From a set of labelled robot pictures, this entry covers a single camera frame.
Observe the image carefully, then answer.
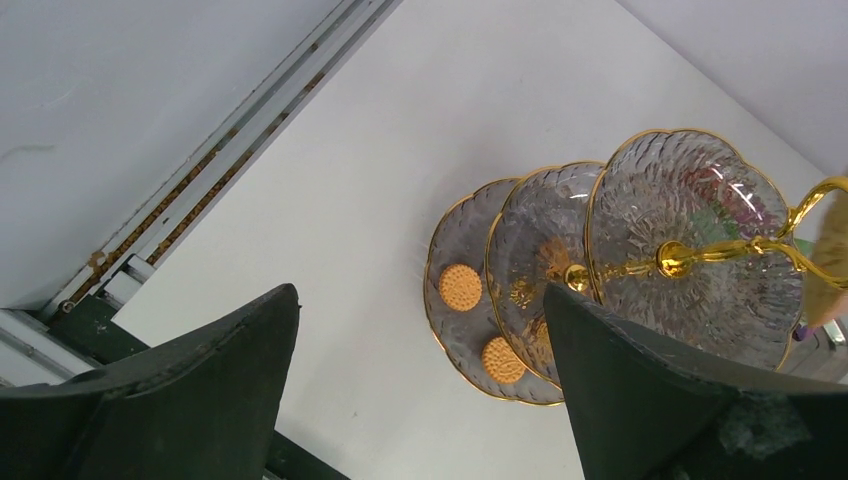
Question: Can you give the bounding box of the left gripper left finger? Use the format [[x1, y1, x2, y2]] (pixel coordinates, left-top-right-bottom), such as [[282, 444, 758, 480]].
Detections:
[[1, 284, 300, 479]]

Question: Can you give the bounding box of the three-tier glass dessert stand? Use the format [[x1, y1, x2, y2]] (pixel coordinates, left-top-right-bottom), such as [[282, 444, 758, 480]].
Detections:
[[423, 129, 847, 406]]

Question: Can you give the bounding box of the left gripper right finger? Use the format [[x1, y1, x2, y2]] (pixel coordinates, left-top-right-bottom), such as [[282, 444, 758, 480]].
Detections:
[[543, 284, 847, 479]]

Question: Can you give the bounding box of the orange round biscuit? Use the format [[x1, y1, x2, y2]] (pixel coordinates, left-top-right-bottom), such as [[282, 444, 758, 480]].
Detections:
[[481, 337, 526, 385], [438, 264, 483, 312]]

